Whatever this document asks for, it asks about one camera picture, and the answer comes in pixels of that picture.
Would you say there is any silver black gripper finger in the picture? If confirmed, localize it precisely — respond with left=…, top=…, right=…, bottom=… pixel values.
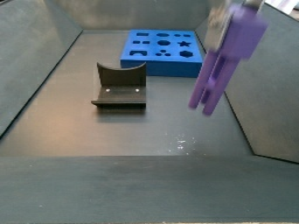
left=204, top=3, right=231, bottom=51

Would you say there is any purple three prong peg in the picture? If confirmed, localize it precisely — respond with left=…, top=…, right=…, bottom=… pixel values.
left=188, top=0, right=267, bottom=116

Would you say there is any blue foam shape board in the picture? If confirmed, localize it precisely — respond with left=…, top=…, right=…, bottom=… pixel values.
left=120, top=30, right=203, bottom=78

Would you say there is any black curved stand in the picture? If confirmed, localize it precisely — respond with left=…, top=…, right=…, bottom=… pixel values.
left=91, top=63, right=145, bottom=108

